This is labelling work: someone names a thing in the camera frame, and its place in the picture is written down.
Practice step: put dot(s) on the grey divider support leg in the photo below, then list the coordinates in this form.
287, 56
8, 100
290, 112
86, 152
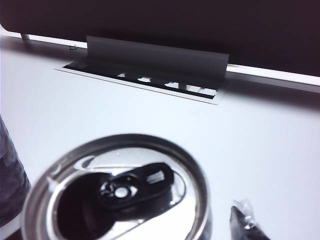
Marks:
25, 36

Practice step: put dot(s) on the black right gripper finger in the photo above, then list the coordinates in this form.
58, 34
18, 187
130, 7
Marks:
243, 222

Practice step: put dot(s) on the small metal hook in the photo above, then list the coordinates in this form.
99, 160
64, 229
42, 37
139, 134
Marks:
72, 47

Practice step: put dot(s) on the dark dimpled glass mug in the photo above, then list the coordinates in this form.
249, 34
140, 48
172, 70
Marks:
10, 175

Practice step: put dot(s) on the silver metal drink can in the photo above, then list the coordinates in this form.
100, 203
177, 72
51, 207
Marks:
75, 180

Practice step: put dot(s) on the dark fabric desk divider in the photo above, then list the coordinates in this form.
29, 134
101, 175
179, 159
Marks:
175, 20

